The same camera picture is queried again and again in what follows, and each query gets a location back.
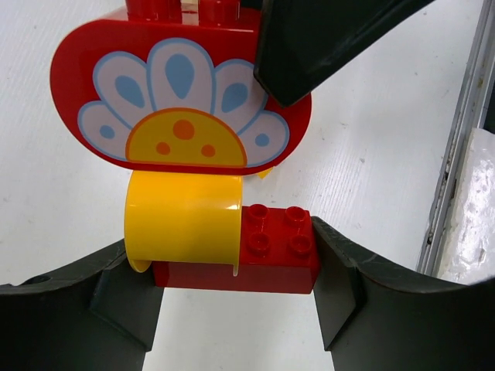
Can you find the yellow curved lego brick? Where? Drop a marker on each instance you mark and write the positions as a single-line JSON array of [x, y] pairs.
[[180, 217]]

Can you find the red rectangular lego brick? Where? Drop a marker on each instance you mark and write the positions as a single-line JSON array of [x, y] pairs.
[[278, 255]]

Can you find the red flower lego brick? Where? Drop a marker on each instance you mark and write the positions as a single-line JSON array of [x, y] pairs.
[[168, 86]]

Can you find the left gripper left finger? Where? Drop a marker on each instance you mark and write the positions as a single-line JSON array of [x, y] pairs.
[[96, 313]]

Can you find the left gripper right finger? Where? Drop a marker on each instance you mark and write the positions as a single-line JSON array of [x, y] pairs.
[[375, 314]]

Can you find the aluminium rail front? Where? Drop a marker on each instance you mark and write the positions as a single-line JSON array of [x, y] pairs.
[[470, 113]]

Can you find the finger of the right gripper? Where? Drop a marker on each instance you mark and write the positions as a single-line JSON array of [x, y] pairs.
[[301, 43]]

